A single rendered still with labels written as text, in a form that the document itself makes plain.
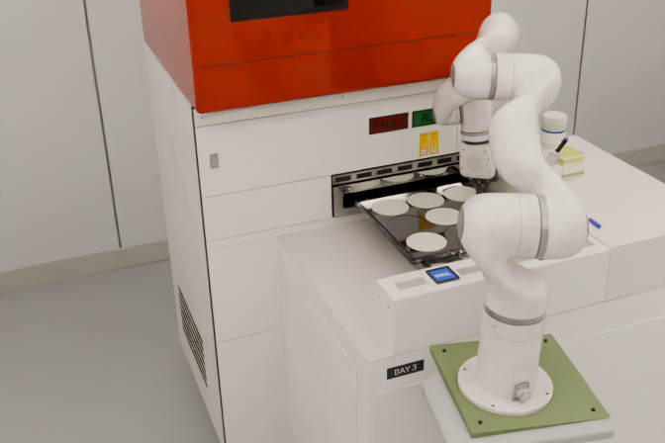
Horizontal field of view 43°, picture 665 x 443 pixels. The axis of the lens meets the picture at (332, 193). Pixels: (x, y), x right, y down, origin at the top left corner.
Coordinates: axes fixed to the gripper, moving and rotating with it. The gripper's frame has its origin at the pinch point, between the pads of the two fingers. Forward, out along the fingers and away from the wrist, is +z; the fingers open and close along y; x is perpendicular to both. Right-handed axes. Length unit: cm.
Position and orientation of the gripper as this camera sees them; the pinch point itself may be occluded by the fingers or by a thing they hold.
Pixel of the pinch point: (482, 192)
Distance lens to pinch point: 237.2
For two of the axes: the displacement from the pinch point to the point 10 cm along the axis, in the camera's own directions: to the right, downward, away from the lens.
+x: 6.2, -3.5, 7.1
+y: 7.7, 1.2, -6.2
